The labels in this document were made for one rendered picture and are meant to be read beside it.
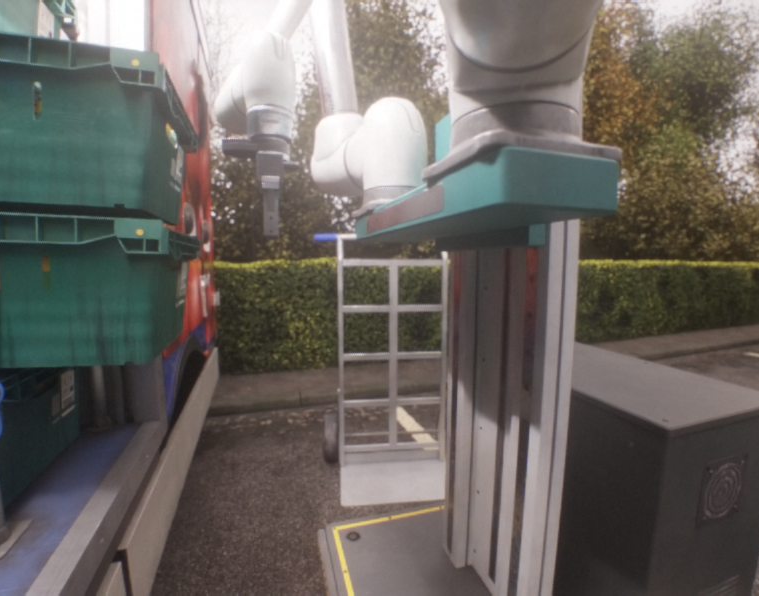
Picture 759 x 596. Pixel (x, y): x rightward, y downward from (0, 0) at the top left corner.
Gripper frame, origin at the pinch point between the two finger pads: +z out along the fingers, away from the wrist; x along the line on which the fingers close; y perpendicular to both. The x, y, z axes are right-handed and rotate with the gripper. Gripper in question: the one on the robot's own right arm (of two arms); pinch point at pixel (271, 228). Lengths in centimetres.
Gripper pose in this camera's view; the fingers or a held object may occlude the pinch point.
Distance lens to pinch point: 78.6
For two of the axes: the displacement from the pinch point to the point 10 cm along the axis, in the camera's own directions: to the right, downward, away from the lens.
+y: 9.6, -0.3, 2.8
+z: 0.0, 10.0, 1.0
